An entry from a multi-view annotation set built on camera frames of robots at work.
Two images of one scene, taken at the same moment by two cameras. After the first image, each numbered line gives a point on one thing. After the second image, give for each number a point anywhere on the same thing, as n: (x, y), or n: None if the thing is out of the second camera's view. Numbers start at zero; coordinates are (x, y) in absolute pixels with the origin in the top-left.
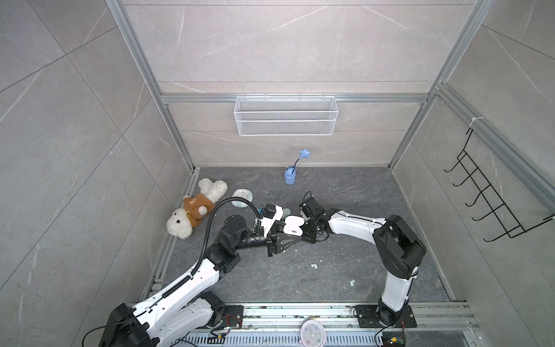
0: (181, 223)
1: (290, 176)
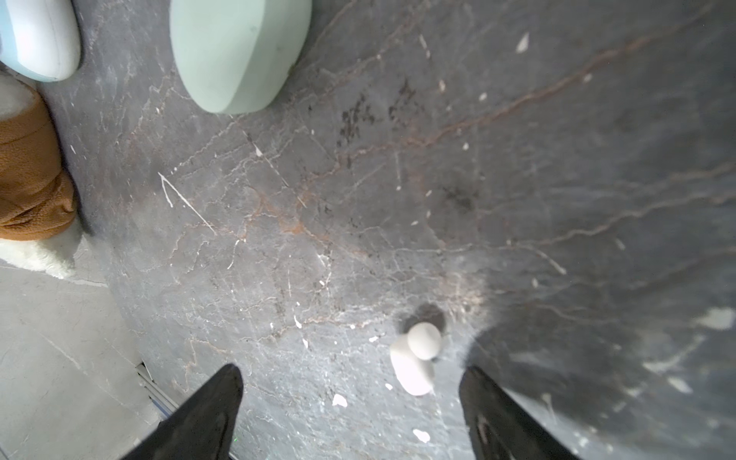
0: (37, 206)
1: None
